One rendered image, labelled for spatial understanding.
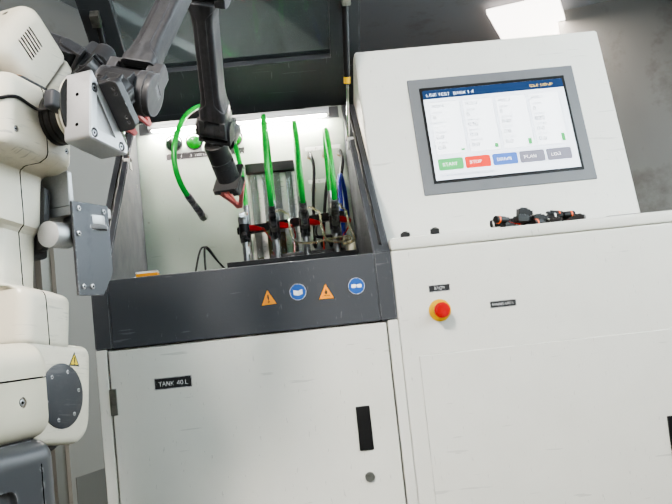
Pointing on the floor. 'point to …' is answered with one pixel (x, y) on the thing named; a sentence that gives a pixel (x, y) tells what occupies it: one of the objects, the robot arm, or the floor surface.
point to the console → (525, 304)
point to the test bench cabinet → (259, 335)
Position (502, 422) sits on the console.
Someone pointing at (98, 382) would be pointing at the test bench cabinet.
